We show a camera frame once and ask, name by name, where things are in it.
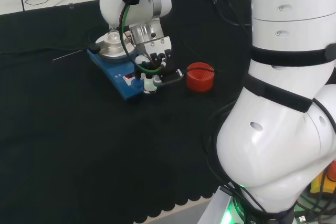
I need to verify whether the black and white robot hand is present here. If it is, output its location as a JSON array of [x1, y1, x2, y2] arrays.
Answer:
[[133, 36, 185, 95]]

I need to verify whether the heater with blue base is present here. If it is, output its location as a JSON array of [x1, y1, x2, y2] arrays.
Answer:
[[87, 30, 159, 102]]

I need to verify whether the red threaded plastic cap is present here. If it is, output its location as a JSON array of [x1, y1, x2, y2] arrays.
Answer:
[[186, 62, 216, 93]]

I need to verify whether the clear round-bottom glass flask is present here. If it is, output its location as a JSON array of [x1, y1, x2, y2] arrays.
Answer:
[[106, 27, 124, 45]]

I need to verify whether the thin glass rod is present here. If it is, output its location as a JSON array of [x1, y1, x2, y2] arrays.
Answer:
[[52, 49, 90, 61]]

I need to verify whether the black bench cloth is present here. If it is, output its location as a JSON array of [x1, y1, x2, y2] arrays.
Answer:
[[0, 0, 336, 224]]

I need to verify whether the yellow stop button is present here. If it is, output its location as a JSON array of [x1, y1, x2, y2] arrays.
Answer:
[[309, 160, 336, 199]]

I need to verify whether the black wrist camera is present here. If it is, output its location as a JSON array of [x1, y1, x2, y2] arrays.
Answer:
[[153, 68, 185, 88]]

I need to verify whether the green cable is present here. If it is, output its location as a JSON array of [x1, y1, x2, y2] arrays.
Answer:
[[119, 0, 177, 75]]

